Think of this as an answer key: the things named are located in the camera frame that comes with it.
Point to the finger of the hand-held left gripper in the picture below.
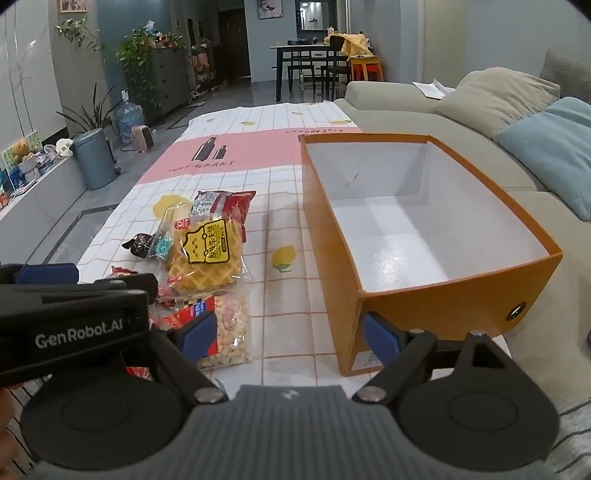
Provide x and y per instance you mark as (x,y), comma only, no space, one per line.
(41,273)
(134,284)

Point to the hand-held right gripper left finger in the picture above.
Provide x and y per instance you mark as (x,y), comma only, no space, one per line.
(201,334)

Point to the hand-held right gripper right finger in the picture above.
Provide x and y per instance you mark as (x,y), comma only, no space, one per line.
(381,339)

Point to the orange cardboard box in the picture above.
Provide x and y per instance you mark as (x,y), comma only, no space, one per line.
(438,300)

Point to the red blue snack packet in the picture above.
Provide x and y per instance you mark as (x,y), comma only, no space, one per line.
(184,316)

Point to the clear puffed snack bag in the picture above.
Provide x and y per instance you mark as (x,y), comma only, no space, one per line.
(233,332)

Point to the dark shiny snack packet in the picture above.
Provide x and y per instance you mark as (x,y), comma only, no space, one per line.
(138,244)

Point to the small teal packet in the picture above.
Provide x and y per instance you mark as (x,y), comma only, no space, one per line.
(161,244)

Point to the waffle packet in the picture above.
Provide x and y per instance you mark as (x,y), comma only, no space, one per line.
(203,272)

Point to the white blue candy packet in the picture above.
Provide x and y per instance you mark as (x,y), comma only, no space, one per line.
(205,203)

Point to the plush toy picture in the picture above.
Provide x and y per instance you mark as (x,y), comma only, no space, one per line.
(21,157)

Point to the grey trash bin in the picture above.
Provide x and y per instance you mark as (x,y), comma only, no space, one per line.
(94,159)

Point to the pink heater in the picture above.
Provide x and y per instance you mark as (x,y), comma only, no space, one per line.
(143,138)

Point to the blue water bottle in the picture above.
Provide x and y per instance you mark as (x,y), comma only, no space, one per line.
(128,120)

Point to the potted grass plant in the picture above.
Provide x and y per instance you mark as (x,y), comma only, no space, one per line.
(90,115)

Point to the grey drawer cabinet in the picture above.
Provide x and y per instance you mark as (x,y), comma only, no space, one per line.
(171,78)

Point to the striped cloth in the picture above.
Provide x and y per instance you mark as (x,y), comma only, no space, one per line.
(575,429)

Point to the tall green plant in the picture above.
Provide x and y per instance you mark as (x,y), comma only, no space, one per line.
(136,60)

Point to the grey sofa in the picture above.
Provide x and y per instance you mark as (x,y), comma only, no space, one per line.
(397,110)

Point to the hanging green plant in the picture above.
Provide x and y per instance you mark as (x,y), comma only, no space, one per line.
(76,32)

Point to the white papers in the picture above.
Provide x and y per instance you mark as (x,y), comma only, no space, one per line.
(431,88)

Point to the dark door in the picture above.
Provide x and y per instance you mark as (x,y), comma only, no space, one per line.
(234,46)

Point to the light blue cushion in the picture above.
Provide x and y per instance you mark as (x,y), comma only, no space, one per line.
(549,143)

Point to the beige cushion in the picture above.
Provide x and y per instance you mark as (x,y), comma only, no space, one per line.
(494,99)

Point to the orange stool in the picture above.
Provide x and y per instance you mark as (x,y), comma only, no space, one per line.
(367,69)

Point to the black dining chair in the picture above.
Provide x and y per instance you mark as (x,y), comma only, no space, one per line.
(301,64)
(333,69)

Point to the black dining table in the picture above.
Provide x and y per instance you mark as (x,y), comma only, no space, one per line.
(300,48)

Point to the yellow cloth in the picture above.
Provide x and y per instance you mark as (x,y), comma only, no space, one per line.
(353,45)

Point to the wooden framed wall picture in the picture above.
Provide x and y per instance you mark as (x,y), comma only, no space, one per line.
(74,5)

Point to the white framed wall picture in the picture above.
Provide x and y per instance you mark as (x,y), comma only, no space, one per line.
(269,8)

